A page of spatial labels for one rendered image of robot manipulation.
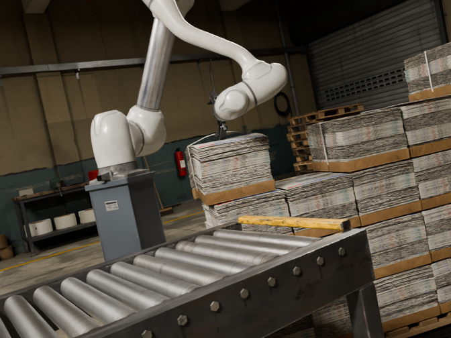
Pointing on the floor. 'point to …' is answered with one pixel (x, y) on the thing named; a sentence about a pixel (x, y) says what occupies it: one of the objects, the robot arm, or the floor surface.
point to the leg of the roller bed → (365, 312)
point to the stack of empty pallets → (307, 133)
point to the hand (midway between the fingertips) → (214, 118)
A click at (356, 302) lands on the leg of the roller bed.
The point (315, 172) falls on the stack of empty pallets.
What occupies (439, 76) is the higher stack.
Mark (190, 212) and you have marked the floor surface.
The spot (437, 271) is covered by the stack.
